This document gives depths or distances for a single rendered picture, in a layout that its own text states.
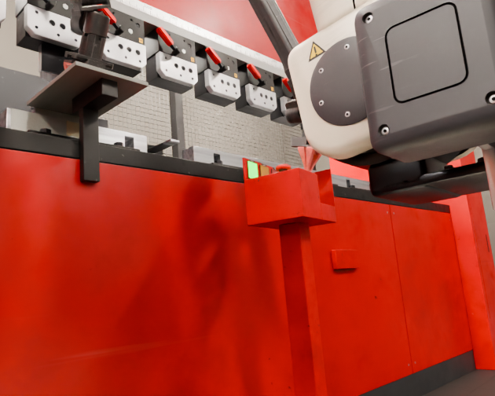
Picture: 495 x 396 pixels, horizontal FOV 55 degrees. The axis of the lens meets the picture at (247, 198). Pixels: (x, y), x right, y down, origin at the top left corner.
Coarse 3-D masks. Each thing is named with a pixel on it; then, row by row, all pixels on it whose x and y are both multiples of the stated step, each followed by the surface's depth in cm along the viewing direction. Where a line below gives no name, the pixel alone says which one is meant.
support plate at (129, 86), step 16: (80, 64) 100; (64, 80) 106; (80, 80) 106; (96, 80) 107; (112, 80) 108; (128, 80) 108; (48, 96) 113; (64, 96) 113; (128, 96) 116; (64, 112) 123
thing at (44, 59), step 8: (40, 48) 124; (48, 48) 125; (56, 48) 127; (40, 56) 124; (48, 56) 124; (56, 56) 126; (40, 64) 123; (48, 64) 124; (56, 64) 126; (40, 72) 123; (48, 72) 124; (56, 72) 125; (48, 80) 124
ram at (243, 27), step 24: (144, 0) 148; (168, 0) 156; (192, 0) 164; (216, 0) 173; (240, 0) 183; (288, 0) 208; (144, 24) 148; (168, 24) 153; (216, 24) 170; (240, 24) 180; (288, 24) 204; (312, 24) 218; (216, 48) 168; (264, 48) 188
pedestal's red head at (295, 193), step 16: (272, 176) 118; (288, 176) 116; (304, 176) 116; (320, 176) 132; (256, 192) 120; (272, 192) 118; (288, 192) 115; (304, 192) 114; (320, 192) 132; (256, 208) 120; (272, 208) 117; (288, 208) 114; (304, 208) 113; (320, 208) 121; (256, 224) 119; (272, 224) 121; (320, 224) 129
